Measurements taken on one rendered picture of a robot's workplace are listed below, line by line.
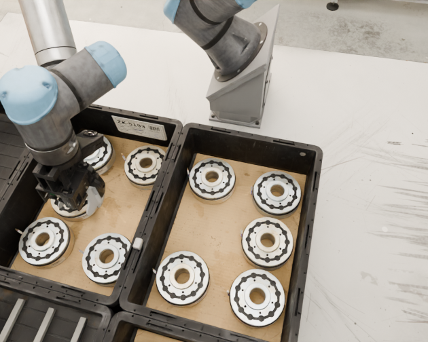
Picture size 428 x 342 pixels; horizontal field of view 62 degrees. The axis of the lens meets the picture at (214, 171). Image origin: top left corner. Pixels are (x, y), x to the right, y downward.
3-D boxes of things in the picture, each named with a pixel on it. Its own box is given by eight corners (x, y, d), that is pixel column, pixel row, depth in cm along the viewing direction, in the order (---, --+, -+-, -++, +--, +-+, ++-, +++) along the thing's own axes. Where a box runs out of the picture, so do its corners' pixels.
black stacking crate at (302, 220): (191, 150, 88) (185, 123, 78) (312, 175, 83) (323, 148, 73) (134, 316, 70) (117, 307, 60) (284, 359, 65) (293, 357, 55)
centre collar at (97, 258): (100, 243, 72) (99, 241, 72) (123, 247, 72) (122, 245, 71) (91, 267, 70) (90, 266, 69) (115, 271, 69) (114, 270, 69)
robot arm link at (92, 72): (85, 51, 65) (34, 83, 59) (107, 29, 56) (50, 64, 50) (113, 88, 67) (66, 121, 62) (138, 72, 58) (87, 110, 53)
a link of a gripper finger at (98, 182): (87, 196, 75) (69, 172, 68) (91, 189, 76) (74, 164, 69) (107, 199, 74) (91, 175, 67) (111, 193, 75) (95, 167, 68)
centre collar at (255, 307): (245, 281, 67) (245, 280, 67) (271, 284, 67) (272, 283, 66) (242, 308, 65) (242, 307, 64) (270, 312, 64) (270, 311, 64)
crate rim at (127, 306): (186, 127, 80) (185, 120, 78) (321, 153, 75) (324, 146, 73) (119, 309, 61) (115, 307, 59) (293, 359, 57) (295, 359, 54)
